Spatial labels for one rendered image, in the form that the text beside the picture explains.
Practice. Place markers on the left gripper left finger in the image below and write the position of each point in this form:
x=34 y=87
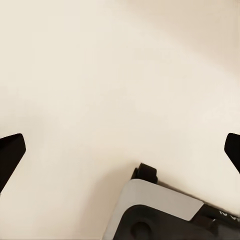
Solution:
x=12 y=149

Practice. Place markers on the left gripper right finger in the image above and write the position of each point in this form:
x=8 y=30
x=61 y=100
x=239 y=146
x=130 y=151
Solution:
x=232 y=149

